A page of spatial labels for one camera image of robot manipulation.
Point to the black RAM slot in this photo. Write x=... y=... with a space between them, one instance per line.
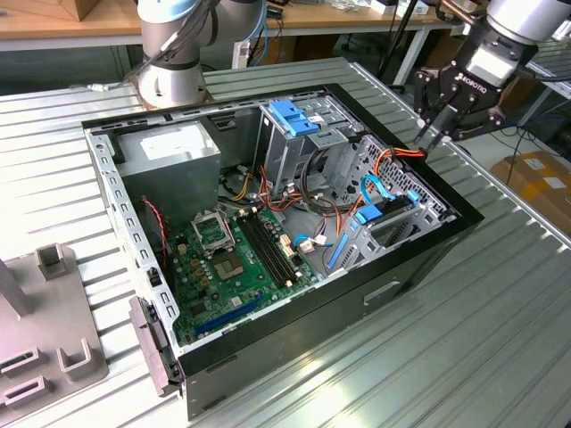
x=266 y=252
x=273 y=248
x=260 y=254
x=279 y=245

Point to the grey parts rack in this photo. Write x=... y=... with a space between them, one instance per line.
x=44 y=312

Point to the small white box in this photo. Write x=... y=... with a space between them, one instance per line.
x=383 y=5

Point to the blue plastic drive latch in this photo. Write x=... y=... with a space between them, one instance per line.
x=290 y=118

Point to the cardboard box yellow tape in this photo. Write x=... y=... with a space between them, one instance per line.
x=513 y=174

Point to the CPU socket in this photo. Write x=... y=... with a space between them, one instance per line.
x=229 y=267

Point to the black open PC case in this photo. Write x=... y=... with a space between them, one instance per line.
x=312 y=330

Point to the black tripod stand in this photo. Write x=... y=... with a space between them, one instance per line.
x=397 y=35

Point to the hard disk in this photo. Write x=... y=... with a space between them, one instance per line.
x=368 y=214

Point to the square chipset chip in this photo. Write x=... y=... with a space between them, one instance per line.
x=197 y=310

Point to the green motherboard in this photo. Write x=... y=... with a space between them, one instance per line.
x=223 y=303

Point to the grey optical drive cage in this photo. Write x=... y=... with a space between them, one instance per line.
x=285 y=156

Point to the plywood box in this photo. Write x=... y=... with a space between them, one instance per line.
x=85 y=8

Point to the long wooden desk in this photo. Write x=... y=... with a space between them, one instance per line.
x=357 y=18

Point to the small black device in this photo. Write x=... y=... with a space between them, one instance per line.
x=273 y=11

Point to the grey power supply unit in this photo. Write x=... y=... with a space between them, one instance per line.
x=174 y=178

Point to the grey metal disk bay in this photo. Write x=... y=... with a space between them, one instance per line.
x=363 y=254

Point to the grey card retention latch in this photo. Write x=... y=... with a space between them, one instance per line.
x=149 y=348

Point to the blue expansion slot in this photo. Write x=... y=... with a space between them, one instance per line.
x=232 y=312

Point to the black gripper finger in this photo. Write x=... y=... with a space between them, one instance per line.
x=484 y=120
x=428 y=98

